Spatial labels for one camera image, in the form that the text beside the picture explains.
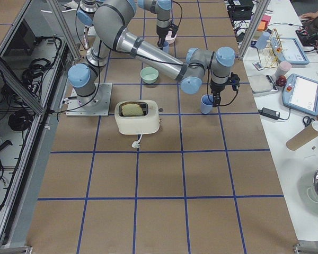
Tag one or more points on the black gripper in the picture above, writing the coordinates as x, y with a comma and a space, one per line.
216, 90
162, 33

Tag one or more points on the pink cup on desk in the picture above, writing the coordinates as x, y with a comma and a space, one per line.
283, 68

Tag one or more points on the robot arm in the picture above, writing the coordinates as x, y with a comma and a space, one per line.
112, 17
189, 73

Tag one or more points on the red apple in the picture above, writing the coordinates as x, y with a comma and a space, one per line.
281, 81

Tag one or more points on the pink bowl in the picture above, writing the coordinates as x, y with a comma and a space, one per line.
170, 38

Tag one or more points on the mint green bowl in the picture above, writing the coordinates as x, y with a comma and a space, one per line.
149, 75

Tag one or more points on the teach pendant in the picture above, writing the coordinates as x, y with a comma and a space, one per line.
289, 49
301, 93

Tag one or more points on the teach pendant near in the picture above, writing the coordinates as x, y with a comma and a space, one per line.
301, 93

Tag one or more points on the aluminium frame post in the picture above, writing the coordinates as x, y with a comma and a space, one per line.
260, 10

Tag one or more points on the cardboard tube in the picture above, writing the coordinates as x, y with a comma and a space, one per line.
305, 136

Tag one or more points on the teach pendant far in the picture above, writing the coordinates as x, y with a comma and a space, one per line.
289, 49

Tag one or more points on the cream white toaster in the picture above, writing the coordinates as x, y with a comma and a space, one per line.
146, 124

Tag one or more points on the light blue cup on rack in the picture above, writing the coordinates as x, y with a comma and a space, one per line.
262, 41

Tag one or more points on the black power adapter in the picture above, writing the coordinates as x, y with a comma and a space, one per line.
272, 114

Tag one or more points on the digital scale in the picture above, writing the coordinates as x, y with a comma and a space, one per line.
262, 85

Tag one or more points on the toast slice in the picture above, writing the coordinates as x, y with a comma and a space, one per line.
132, 109

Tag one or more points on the gold wire rack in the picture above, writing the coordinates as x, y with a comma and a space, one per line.
270, 60

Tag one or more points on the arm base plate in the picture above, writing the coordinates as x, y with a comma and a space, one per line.
96, 105

